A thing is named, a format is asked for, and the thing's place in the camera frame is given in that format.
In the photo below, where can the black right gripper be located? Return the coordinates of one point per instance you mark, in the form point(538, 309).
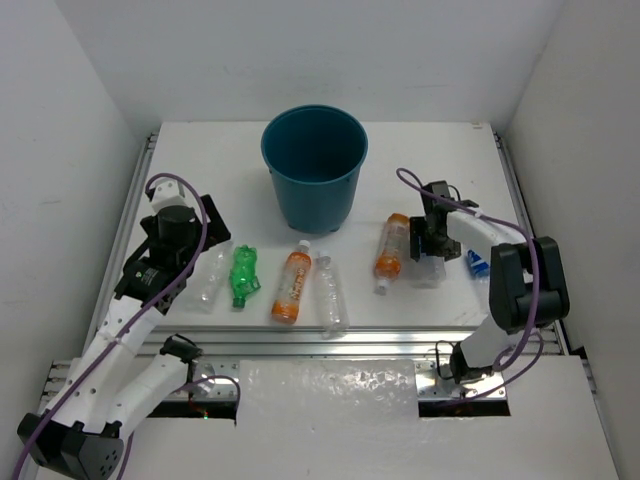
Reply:
point(450, 250)

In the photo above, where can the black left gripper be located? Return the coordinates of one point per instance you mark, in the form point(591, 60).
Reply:
point(214, 223)

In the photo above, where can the orange bottle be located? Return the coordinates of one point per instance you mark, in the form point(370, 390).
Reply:
point(392, 250)
point(286, 305)

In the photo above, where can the blue label bottle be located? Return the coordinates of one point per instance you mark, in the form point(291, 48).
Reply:
point(479, 269)
point(428, 272)

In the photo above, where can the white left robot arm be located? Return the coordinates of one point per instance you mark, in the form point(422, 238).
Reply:
point(82, 431)

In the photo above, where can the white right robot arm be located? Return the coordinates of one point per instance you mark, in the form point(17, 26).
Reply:
point(527, 286)

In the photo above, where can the teal plastic bin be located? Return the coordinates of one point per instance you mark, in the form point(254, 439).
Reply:
point(314, 154)

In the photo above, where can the crushed green plastic bottle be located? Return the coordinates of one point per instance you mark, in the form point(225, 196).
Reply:
point(243, 278)

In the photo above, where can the clear bottle far left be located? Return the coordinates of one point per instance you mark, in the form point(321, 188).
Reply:
point(210, 273)

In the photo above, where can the orange bottle in row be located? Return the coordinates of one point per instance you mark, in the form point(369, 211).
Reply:
point(286, 305)

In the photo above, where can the clear bottle white cap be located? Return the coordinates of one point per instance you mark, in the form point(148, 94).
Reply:
point(328, 296)

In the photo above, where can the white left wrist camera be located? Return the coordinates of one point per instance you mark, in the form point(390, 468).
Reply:
point(166, 194)

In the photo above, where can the aluminium table frame rails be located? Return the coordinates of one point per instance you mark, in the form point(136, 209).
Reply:
point(223, 159)

